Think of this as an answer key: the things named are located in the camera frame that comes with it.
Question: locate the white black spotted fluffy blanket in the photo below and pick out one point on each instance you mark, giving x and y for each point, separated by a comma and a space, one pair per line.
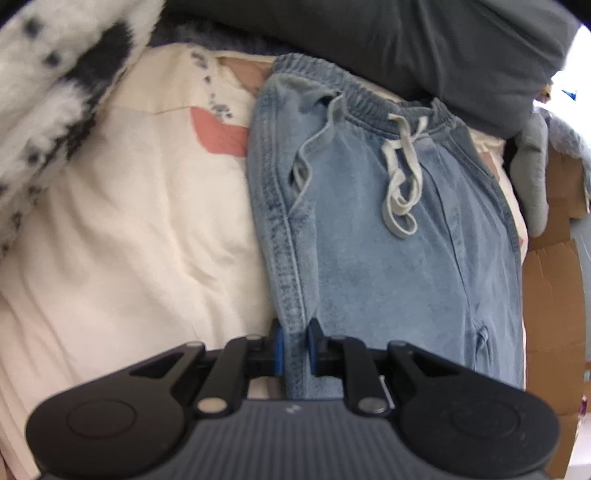
46, 92

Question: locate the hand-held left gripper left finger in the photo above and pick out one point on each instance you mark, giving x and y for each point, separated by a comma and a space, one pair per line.
278, 350

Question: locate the light blue jeans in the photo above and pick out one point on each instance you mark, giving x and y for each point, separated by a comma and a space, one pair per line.
369, 258

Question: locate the grey neck pillow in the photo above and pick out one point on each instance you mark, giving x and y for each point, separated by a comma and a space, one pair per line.
531, 184

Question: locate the dark grey pillow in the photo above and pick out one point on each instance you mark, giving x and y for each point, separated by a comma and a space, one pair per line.
415, 46

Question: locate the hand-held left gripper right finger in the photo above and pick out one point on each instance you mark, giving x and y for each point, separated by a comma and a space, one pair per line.
312, 350

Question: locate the cream bear print blanket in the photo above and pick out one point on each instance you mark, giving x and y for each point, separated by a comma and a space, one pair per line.
138, 230

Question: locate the flat cardboard sheet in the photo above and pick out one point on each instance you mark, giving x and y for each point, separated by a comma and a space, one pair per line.
554, 300

